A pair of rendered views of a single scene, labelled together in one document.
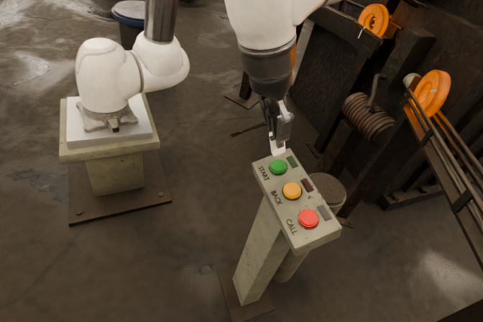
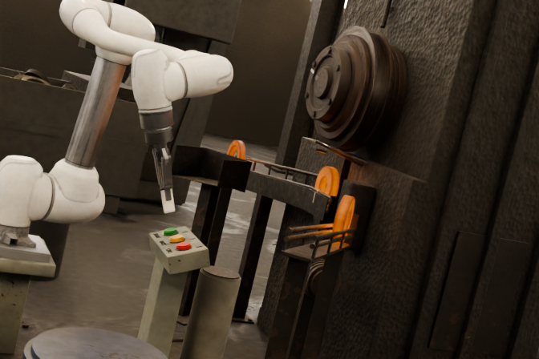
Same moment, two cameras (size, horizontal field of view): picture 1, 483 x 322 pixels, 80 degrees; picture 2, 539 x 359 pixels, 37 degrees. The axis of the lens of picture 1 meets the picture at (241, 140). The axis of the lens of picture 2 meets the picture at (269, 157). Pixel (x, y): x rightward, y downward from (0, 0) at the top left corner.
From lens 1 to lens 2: 1.75 m
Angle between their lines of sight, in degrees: 37
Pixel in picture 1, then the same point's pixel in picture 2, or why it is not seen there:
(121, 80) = (33, 192)
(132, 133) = (29, 250)
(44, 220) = not seen: outside the picture
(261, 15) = (147, 89)
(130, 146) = (23, 263)
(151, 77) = (62, 199)
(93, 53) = (16, 162)
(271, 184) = (161, 239)
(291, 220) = (170, 248)
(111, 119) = (10, 233)
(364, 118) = not seen: hidden behind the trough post
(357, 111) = not seen: hidden behind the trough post
